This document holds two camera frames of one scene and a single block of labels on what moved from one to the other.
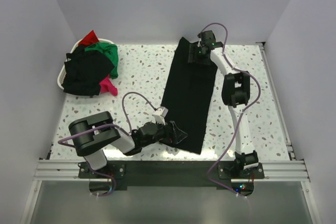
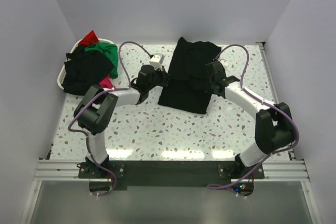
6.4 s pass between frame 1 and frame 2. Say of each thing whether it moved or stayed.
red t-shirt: stayed
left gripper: moved
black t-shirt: moved
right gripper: moved
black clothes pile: stayed
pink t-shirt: stayed
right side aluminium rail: stayed
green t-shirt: stayed
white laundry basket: stayed
